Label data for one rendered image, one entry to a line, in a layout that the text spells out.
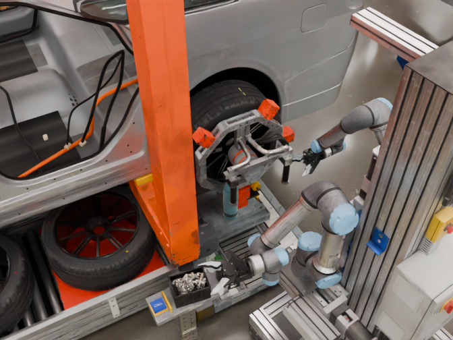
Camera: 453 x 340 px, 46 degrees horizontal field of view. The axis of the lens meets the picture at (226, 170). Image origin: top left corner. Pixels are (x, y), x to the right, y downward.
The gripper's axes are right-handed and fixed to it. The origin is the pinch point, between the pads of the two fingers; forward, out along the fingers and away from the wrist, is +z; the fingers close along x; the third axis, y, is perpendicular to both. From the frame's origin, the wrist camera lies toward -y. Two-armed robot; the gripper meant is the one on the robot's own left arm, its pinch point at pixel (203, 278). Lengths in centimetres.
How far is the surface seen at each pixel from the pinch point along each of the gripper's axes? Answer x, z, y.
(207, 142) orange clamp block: 90, -33, 5
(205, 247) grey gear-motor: 83, -24, 78
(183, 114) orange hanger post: 50, -12, -42
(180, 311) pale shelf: 43, 4, 74
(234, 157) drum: 92, -49, 22
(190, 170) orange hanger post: 55, -13, -8
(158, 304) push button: 48, 14, 70
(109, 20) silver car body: 103, 4, -66
